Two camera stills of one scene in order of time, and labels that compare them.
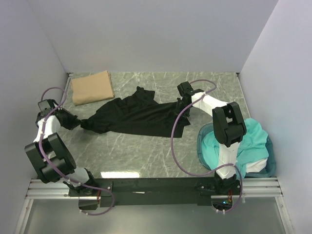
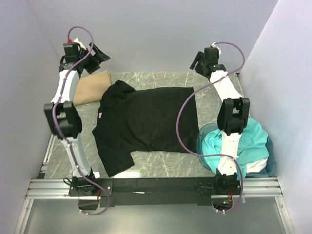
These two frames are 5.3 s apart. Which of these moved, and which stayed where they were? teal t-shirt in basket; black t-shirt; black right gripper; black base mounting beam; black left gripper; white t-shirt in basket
Moved: black right gripper; black t-shirt; black left gripper
Stayed: black base mounting beam; white t-shirt in basket; teal t-shirt in basket
